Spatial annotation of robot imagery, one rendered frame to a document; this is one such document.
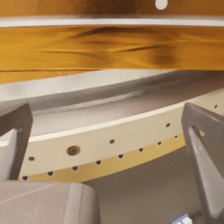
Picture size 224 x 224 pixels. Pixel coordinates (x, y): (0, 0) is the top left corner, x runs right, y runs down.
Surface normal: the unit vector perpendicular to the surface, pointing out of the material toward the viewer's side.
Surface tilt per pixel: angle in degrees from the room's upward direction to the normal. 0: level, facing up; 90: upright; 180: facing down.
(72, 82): 90
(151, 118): 90
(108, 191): 62
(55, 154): 90
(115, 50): 90
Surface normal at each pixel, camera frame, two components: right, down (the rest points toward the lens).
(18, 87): 0.23, 0.57
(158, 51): 0.00, 0.59
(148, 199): 0.35, 0.10
